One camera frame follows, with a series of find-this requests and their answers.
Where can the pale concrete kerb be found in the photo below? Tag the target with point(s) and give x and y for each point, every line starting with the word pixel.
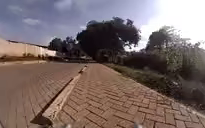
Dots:
pixel 61 98

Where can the large dark tree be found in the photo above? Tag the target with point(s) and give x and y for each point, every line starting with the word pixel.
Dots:
pixel 106 36

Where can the brown brick road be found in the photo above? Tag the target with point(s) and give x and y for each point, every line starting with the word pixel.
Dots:
pixel 23 90

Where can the bushes and trees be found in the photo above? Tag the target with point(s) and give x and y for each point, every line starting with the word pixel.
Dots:
pixel 170 56

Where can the long pale wall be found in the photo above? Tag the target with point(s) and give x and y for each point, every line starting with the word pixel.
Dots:
pixel 13 48

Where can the distant dark trees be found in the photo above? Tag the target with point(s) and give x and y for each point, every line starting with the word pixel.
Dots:
pixel 61 45

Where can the grass verge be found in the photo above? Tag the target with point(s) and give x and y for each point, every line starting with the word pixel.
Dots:
pixel 140 75

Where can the red brick path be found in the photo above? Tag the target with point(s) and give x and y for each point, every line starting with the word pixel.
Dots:
pixel 106 96

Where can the dirt verge strip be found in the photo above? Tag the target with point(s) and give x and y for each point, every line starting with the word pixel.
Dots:
pixel 13 60

